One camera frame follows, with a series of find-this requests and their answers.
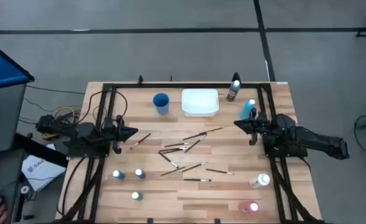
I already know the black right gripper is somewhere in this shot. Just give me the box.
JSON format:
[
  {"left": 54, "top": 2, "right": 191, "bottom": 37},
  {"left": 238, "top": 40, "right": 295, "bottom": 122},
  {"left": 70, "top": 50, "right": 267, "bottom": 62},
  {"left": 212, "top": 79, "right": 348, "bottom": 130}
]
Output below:
[{"left": 233, "top": 107, "right": 266, "bottom": 146}]

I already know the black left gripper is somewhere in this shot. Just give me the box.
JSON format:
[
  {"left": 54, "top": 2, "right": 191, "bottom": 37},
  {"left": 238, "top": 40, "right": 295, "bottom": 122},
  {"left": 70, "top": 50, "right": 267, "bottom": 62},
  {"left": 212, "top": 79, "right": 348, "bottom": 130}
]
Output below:
[{"left": 103, "top": 114, "right": 139, "bottom": 155}]

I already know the large teal paint bottle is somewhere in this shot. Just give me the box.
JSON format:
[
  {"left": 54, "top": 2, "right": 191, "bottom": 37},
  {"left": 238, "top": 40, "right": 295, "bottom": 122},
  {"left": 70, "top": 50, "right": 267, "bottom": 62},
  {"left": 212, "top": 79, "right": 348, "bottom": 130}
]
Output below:
[{"left": 239, "top": 98, "right": 257, "bottom": 121}]

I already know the gold ferrule paint brush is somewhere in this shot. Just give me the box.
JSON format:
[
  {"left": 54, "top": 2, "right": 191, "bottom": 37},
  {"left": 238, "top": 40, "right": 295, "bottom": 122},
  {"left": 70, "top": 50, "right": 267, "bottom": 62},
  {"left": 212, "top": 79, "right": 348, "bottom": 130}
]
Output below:
[{"left": 198, "top": 126, "right": 224, "bottom": 137}]

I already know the thin black brush silver ferrule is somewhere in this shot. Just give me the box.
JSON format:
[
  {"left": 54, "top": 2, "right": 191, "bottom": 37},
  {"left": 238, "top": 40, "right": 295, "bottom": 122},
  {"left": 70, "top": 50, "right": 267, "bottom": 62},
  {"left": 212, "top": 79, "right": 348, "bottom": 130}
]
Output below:
[{"left": 205, "top": 168, "right": 235, "bottom": 175}]

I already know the large white paint bottle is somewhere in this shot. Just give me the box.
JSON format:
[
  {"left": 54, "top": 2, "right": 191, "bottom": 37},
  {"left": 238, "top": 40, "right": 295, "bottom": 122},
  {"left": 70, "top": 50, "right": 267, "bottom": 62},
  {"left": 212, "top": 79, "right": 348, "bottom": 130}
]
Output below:
[{"left": 249, "top": 172, "right": 271, "bottom": 189}]

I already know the long black paint brush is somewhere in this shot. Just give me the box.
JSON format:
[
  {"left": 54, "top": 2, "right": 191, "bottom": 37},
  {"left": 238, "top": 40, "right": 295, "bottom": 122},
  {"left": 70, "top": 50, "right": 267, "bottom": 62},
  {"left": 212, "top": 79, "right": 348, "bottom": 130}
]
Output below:
[{"left": 182, "top": 133, "right": 207, "bottom": 141}]

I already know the large red paint bottle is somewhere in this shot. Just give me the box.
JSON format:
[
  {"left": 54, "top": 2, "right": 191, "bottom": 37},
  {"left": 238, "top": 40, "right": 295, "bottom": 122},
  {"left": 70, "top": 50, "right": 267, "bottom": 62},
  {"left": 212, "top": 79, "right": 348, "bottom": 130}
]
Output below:
[{"left": 238, "top": 200, "right": 260, "bottom": 215}]

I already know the blue plastic cup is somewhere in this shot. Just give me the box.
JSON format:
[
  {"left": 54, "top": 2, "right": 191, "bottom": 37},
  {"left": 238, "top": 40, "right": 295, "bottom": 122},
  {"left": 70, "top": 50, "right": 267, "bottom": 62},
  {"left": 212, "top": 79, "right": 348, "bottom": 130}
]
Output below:
[{"left": 152, "top": 92, "right": 171, "bottom": 116}]

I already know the white plastic bin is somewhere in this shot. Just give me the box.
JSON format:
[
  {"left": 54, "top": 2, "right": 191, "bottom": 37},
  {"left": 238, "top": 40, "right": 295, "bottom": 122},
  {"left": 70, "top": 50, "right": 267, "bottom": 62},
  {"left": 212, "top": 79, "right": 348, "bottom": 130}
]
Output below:
[{"left": 181, "top": 88, "right": 220, "bottom": 118}]

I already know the black desk bar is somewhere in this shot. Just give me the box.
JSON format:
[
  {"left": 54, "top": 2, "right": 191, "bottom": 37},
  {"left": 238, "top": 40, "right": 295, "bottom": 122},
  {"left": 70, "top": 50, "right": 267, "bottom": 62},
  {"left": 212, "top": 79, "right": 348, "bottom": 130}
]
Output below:
[{"left": 13, "top": 133, "right": 69, "bottom": 168}]

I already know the white paper sheet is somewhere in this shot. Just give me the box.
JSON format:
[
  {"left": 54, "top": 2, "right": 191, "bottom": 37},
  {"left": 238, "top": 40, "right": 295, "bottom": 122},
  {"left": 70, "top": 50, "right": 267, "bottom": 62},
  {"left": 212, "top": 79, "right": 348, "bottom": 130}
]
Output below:
[{"left": 21, "top": 154, "right": 67, "bottom": 192}]

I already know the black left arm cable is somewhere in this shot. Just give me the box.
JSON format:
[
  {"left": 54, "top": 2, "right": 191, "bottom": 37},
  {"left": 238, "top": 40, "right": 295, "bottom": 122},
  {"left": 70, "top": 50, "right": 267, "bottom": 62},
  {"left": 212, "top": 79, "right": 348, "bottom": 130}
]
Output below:
[{"left": 77, "top": 88, "right": 129, "bottom": 126}]

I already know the black aluminium rig frame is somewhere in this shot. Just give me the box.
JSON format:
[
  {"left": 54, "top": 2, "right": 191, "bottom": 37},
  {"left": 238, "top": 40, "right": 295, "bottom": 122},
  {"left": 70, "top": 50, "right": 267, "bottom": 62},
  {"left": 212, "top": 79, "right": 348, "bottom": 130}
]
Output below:
[{"left": 55, "top": 81, "right": 324, "bottom": 224}]

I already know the yellow cable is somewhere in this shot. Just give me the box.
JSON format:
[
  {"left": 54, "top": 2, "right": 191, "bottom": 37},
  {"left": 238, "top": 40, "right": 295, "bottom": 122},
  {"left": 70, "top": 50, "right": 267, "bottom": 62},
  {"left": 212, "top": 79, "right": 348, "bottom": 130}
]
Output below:
[{"left": 42, "top": 106, "right": 77, "bottom": 140}]

